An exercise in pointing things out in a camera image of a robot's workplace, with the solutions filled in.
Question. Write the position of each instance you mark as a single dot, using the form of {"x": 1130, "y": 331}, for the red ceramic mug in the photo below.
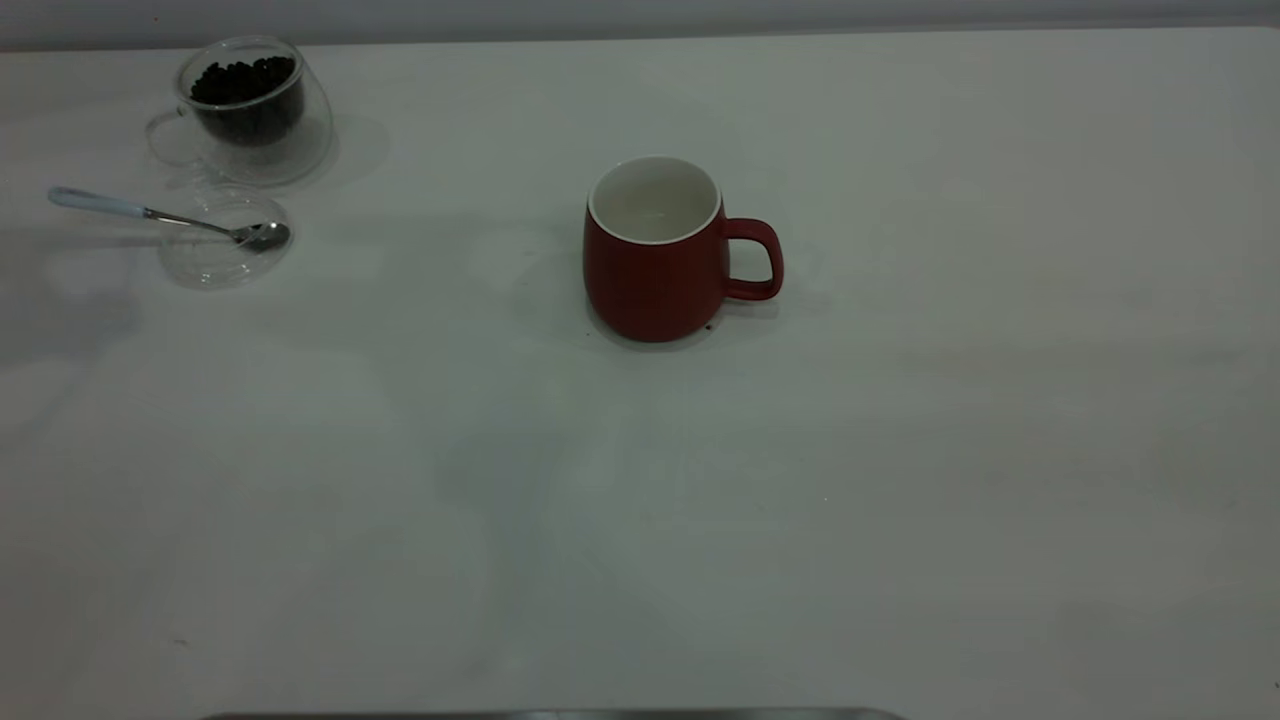
{"x": 650, "y": 290}

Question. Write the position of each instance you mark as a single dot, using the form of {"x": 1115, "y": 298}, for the clear glass lid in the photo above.
{"x": 200, "y": 266}

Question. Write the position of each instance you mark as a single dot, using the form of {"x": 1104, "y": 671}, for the coffee beans pile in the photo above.
{"x": 245, "y": 85}

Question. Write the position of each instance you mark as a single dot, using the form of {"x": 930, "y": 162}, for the clear double-wall glass cup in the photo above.
{"x": 316, "y": 130}

